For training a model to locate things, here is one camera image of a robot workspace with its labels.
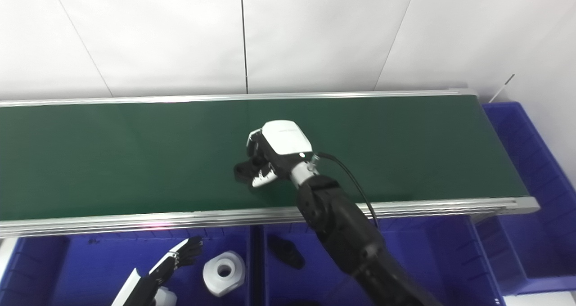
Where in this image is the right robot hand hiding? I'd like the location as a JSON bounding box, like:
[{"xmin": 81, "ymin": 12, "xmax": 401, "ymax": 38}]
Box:
[{"xmin": 246, "ymin": 120, "xmax": 315, "ymax": 189}]

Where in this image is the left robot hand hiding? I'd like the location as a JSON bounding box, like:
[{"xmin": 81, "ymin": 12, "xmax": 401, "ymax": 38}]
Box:
[{"xmin": 111, "ymin": 236, "xmax": 204, "ymax": 306}]

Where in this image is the black flange part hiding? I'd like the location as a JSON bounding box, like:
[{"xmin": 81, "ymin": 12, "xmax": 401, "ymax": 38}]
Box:
[{"xmin": 234, "ymin": 159, "xmax": 270, "ymax": 183}]

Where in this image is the blue plastic bin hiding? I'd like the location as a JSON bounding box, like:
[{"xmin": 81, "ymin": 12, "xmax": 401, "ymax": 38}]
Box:
[
  {"xmin": 0, "ymin": 227, "xmax": 261, "ymax": 306},
  {"xmin": 475, "ymin": 101, "xmax": 576, "ymax": 296},
  {"xmin": 252, "ymin": 216, "xmax": 505, "ymax": 306}
]

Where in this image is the green conveyor belt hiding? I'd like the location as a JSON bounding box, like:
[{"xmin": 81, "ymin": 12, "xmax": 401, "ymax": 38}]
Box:
[
  {"xmin": 0, "ymin": 94, "xmax": 530, "ymax": 221},
  {"xmin": 0, "ymin": 88, "xmax": 540, "ymax": 240}
]

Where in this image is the white round part with hole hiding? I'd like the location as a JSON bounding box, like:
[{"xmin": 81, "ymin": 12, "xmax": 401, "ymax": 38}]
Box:
[{"xmin": 202, "ymin": 251, "xmax": 247, "ymax": 297}]

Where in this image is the black part in bin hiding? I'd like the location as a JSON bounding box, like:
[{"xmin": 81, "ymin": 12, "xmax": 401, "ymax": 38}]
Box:
[{"xmin": 268, "ymin": 234, "xmax": 306, "ymax": 270}]

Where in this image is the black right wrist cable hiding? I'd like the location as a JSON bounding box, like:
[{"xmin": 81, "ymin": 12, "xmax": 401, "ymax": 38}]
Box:
[{"xmin": 314, "ymin": 152, "xmax": 379, "ymax": 229}]

